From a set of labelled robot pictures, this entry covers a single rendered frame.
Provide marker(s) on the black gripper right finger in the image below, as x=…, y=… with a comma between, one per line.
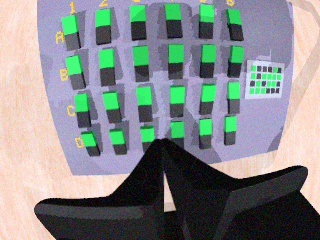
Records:
x=206, y=200

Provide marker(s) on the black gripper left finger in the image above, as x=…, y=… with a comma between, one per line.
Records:
x=135, y=211

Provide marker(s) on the lavender switch panel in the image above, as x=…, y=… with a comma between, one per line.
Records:
x=213, y=76

